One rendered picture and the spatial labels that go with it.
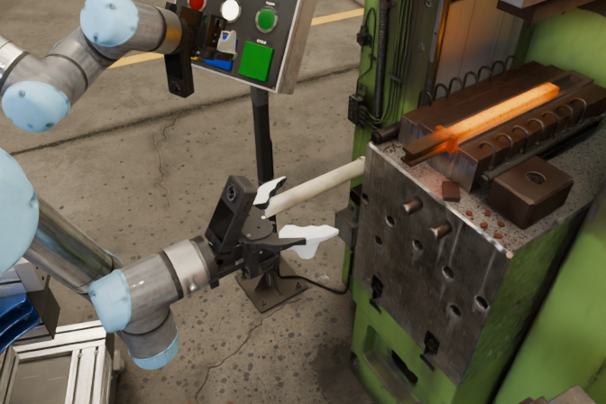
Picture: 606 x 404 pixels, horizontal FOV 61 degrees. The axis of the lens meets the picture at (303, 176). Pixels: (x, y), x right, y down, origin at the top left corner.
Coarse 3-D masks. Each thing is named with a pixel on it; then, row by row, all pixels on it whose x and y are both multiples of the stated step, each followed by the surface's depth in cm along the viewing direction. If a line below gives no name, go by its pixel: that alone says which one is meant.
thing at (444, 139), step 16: (528, 96) 105; (544, 96) 106; (496, 112) 101; (512, 112) 102; (448, 128) 96; (464, 128) 96; (480, 128) 98; (416, 144) 92; (432, 144) 92; (448, 144) 94; (416, 160) 92
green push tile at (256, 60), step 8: (248, 48) 116; (256, 48) 115; (264, 48) 114; (248, 56) 116; (256, 56) 116; (264, 56) 115; (272, 56) 114; (248, 64) 117; (256, 64) 116; (264, 64) 115; (240, 72) 118; (248, 72) 117; (256, 72) 116; (264, 72) 115; (264, 80) 115
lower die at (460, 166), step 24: (528, 72) 118; (552, 72) 116; (576, 72) 114; (456, 96) 110; (480, 96) 108; (504, 96) 108; (552, 96) 106; (600, 96) 108; (408, 120) 104; (432, 120) 102; (456, 120) 102; (504, 120) 100; (552, 120) 101; (576, 120) 106; (456, 144) 95; (504, 144) 95; (528, 144) 100; (456, 168) 97; (480, 168) 93
